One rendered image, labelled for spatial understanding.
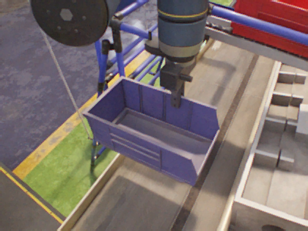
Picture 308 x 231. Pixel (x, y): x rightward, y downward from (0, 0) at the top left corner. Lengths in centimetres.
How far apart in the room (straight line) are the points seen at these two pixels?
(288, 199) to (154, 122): 47
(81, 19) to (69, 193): 164
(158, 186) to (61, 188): 111
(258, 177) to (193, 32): 53
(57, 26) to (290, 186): 75
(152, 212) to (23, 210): 85
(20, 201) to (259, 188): 126
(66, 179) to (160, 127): 129
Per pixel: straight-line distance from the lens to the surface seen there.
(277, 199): 81
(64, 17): 35
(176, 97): 66
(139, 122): 81
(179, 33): 52
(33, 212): 151
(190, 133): 75
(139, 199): 93
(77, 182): 192
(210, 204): 94
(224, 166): 103
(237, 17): 75
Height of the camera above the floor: 159
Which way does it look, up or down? 45 degrees down
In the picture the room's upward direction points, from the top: 2 degrees counter-clockwise
